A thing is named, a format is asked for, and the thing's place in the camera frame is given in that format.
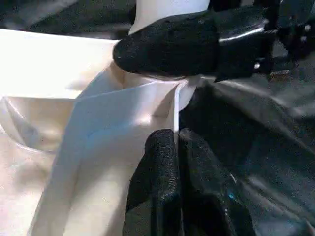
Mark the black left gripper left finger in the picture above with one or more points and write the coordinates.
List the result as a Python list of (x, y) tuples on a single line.
[(155, 191)]

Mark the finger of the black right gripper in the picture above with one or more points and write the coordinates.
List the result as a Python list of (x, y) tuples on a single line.
[(172, 46)]

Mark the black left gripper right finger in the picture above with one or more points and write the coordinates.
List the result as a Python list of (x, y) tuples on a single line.
[(211, 196)]

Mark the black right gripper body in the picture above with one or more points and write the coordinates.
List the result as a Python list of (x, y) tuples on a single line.
[(290, 34)]

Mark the white plastic table leg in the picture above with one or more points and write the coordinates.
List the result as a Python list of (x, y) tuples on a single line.
[(165, 10)]

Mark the white plastic table top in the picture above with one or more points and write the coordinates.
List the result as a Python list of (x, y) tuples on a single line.
[(59, 108)]

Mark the black mat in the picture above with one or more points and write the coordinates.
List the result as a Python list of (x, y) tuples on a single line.
[(261, 147)]

